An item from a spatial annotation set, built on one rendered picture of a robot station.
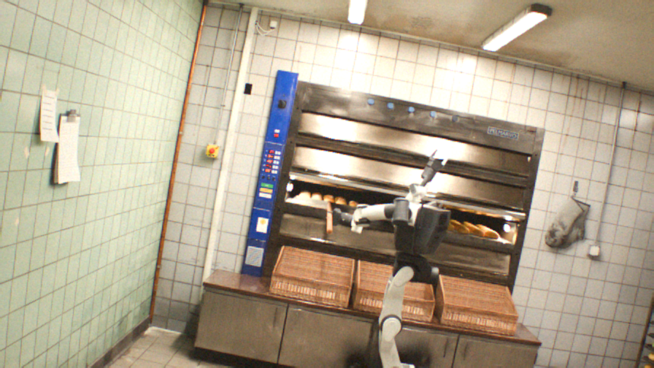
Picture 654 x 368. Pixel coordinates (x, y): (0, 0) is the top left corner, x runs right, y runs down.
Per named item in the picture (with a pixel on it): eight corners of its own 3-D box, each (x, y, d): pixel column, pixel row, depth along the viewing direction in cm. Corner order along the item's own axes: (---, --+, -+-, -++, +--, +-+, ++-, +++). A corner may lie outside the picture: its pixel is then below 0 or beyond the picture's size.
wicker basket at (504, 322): (431, 308, 496) (438, 273, 494) (500, 320, 494) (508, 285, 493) (439, 324, 447) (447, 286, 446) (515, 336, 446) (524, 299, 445)
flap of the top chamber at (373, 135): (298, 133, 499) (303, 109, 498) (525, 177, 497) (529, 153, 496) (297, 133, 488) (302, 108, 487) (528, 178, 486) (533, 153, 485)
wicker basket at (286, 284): (276, 280, 497) (282, 244, 496) (348, 293, 495) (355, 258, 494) (268, 293, 448) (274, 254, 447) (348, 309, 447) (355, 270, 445)
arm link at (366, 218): (351, 225, 402) (383, 220, 390) (351, 204, 405) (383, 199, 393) (360, 227, 411) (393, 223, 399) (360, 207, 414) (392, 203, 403)
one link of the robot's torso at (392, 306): (396, 332, 422) (415, 264, 419) (399, 339, 404) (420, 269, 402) (374, 327, 421) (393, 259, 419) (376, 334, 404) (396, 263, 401)
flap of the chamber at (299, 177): (288, 174, 479) (290, 178, 499) (524, 219, 478) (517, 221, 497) (289, 171, 480) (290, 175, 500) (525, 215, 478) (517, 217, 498)
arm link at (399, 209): (390, 225, 396) (409, 223, 389) (382, 220, 389) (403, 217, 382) (390, 207, 401) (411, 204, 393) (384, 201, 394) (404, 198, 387)
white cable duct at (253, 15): (199, 299, 500) (252, 6, 488) (205, 301, 500) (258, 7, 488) (198, 300, 499) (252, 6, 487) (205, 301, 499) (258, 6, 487)
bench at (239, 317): (206, 338, 502) (217, 267, 499) (504, 391, 500) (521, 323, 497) (190, 360, 446) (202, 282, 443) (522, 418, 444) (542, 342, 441)
